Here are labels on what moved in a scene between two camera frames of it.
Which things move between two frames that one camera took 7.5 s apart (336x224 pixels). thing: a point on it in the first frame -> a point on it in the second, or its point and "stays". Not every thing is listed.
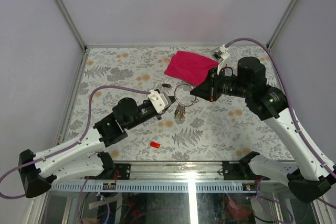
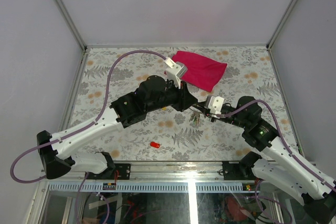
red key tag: (153, 144) stays
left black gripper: (159, 116) -> (185, 98)
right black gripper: (209, 88) -> (207, 112)
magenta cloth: (189, 66) stays
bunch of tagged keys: (179, 113) -> (195, 117)
